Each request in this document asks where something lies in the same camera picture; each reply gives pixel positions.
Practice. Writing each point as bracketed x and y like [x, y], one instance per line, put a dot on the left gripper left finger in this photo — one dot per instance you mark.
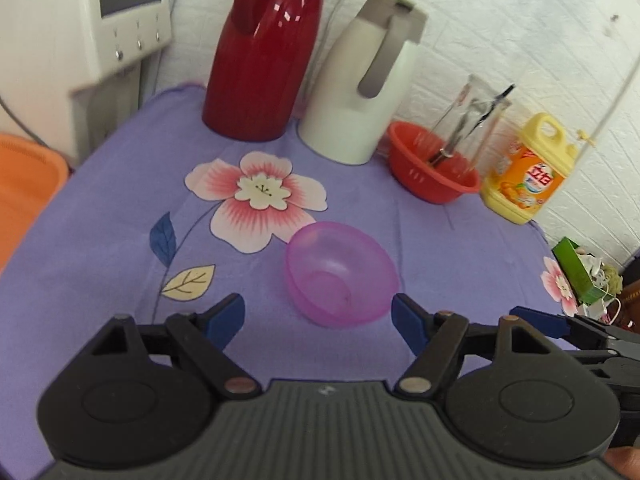
[201, 340]

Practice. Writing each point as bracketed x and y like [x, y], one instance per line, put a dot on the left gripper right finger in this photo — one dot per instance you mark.
[437, 342]

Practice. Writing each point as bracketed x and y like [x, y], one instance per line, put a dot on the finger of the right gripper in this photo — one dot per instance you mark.
[552, 325]

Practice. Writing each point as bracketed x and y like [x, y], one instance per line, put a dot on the purple plastic bowl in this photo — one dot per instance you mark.
[338, 276]

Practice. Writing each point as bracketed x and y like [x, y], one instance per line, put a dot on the person's hand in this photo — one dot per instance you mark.
[626, 461]

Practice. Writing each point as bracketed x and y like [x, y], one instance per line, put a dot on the green box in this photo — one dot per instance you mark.
[590, 277]

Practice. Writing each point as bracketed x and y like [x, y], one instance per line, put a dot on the yellow detergent bottle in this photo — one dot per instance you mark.
[530, 170]

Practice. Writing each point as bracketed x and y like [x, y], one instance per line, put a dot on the red plastic colander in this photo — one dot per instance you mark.
[411, 148]

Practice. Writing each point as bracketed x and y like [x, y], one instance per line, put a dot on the glass carafe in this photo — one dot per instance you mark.
[470, 124]

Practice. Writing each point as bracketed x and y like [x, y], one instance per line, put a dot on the black straw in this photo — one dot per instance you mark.
[480, 120]

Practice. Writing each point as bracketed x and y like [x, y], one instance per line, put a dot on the orange plastic basin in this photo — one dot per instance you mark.
[30, 177]

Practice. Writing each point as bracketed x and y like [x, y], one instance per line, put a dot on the white thermos jug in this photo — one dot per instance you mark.
[362, 81]

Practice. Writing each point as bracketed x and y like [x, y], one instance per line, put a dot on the white water dispenser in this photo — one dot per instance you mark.
[71, 69]

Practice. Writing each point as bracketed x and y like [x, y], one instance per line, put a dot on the red thermos jug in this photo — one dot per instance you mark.
[259, 65]

